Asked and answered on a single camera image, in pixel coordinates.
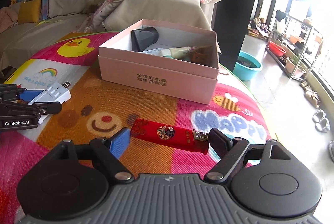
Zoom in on white power strip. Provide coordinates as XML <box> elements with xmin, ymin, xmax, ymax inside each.
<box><xmin>28</xmin><ymin>81</ymin><xmax>72</xmax><ymax>125</ymax></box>

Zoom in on brown toy figure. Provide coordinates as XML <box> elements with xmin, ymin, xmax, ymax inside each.
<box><xmin>190</xmin><ymin>46</ymin><xmax>213</xmax><ymax>66</ymax></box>

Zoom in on cream lotion tube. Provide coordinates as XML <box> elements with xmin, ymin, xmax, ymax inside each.
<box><xmin>158</xmin><ymin>46</ymin><xmax>207</xmax><ymax>59</ymax></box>

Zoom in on white small carton box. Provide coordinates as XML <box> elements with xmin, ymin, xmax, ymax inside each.
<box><xmin>141</xmin><ymin>43</ymin><xmax>168</xmax><ymax>56</ymax></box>

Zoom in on colourful cartoon play mat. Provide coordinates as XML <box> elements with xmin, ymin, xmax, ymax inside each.
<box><xmin>1</xmin><ymin>32</ymin><xmax>272</xmax><ymax>223</ymax></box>

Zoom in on yellow cushion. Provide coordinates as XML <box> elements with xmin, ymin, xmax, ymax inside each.
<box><xmin>18</xmin><ymin>0</ymin><xmax>42</xmax><ymax>24</ymax></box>

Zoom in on teal plastic basin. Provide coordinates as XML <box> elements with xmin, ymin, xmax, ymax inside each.
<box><xmin>233</xmin><ymin>51</ymin><xmax>263</xmax><ymax>81</ymax></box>

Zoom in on beige covered sofa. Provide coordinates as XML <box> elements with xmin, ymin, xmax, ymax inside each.
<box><xmin>1</xmin><ymin>0</ymin><xmax>211</xmax><ymax>70</ymax></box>

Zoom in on pair of grey slippers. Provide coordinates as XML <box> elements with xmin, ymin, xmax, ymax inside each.
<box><xmin>312</xmin><ymin>109</ymin><xmax>331</xmax><ymax>132</ymax></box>

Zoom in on beige shoes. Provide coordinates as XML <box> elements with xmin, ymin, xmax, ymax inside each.
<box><xmin>300</xmin><ymin>81</ymin><xmax>320</xmax><ymax>108</ymax></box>

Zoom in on pink cardboard box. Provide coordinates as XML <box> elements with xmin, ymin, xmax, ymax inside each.
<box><xmin>99</xmin><ymin>19</ymin><xmax>219</xmax><ymax>105</ymax></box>

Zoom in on red plastic basin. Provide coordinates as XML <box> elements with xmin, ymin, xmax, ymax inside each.
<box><xmin>268</xmin><ymin>41</ymin><xmax>286</xmax><ymax>57</ymax></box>

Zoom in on metal balcony shelf rack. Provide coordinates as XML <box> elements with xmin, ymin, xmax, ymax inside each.
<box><xmin>266</xmin><ymin>10</ymin><xmax>323</xmax><ymax>82</ymax></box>

